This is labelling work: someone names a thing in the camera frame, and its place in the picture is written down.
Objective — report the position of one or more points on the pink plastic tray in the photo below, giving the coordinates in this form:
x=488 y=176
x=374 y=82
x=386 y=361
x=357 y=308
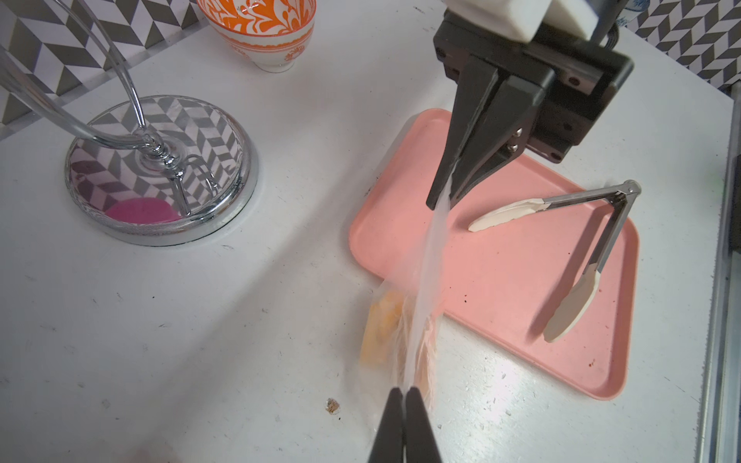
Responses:
x=496 y=282

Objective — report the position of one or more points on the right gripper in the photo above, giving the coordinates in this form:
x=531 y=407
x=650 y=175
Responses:
x=547 y=96

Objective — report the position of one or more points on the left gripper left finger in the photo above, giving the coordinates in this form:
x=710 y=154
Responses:
x=389 y=444

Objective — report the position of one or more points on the metal tongs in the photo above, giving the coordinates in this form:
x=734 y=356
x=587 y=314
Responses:
x=581 y=279

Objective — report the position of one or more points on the aluminium front rail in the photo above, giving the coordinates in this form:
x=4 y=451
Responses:
x=719 y=431

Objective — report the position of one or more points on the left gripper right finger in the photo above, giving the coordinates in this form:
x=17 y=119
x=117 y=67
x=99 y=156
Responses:
x=419 y=442

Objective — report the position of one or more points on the orange patterned small bowl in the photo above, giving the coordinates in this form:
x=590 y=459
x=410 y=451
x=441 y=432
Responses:
x=272 y=34

